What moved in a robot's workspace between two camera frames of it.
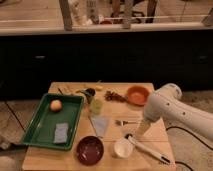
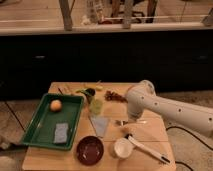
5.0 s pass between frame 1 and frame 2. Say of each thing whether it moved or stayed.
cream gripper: moved
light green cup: stayed
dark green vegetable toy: stayed
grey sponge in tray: stayed
